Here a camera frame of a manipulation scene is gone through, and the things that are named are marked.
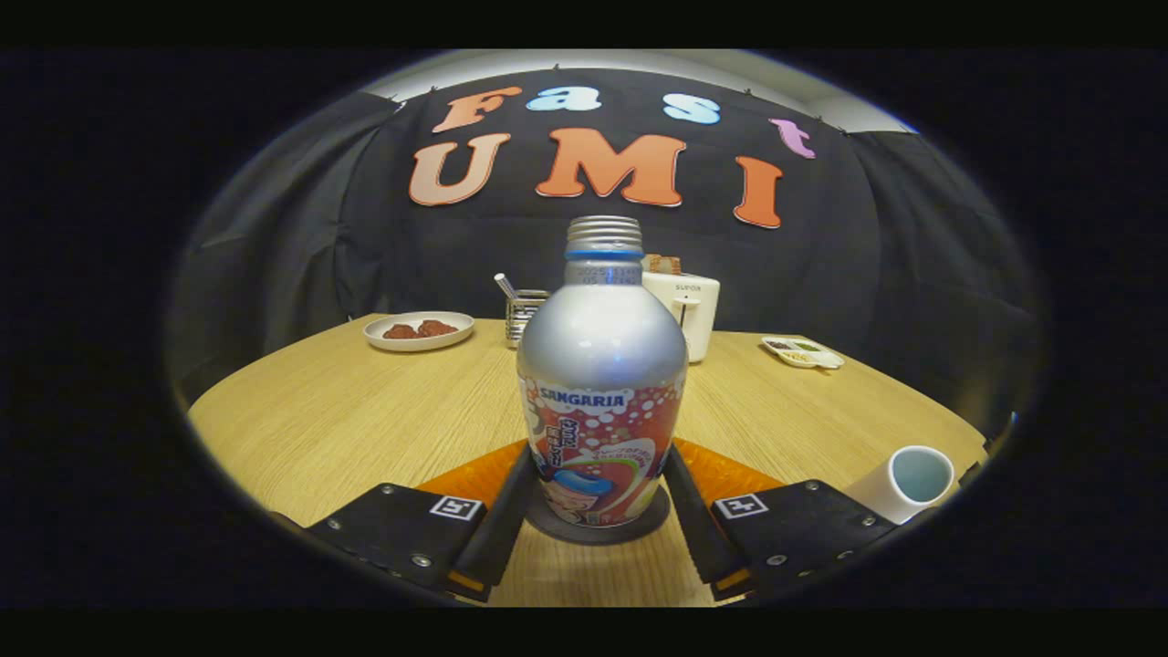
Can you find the toast slices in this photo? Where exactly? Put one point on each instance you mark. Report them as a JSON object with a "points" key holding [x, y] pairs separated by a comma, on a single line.
{"points": [[664, 265]]}

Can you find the white cup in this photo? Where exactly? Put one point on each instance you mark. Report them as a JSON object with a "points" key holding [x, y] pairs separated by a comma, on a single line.
{"points": [[881, 493]]}

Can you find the silver juice bottle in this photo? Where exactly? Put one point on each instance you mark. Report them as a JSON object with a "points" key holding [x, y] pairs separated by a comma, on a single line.
{"points": [[600, 351]]}

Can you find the red food pieces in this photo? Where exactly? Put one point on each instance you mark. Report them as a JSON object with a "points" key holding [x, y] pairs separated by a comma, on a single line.
{"points": [[422, 329]]}

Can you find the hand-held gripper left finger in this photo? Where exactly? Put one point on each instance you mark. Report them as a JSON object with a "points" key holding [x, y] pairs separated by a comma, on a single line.
{"points": [[502, 538]]}

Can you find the white divided sauce dish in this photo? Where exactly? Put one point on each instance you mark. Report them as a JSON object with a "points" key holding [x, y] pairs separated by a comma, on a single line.
{"points": [[803, 354]]}

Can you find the dark brown round coaster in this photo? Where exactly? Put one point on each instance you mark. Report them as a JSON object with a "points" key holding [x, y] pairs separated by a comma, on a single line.
{"points": [[598, 536]]}

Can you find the white round plate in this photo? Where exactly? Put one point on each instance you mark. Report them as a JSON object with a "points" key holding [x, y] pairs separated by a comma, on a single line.
{"points": [[379, 338]]}

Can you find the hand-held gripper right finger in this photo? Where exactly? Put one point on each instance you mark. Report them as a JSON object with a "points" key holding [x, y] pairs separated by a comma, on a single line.
{"points": [[695, 538]]}

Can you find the white toaster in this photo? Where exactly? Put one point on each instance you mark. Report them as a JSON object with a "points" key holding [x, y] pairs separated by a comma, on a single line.
{"points": [[698, 310]]}

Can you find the wooden table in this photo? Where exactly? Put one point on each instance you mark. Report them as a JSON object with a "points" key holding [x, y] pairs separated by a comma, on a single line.
{"points": [[347, 420]]}

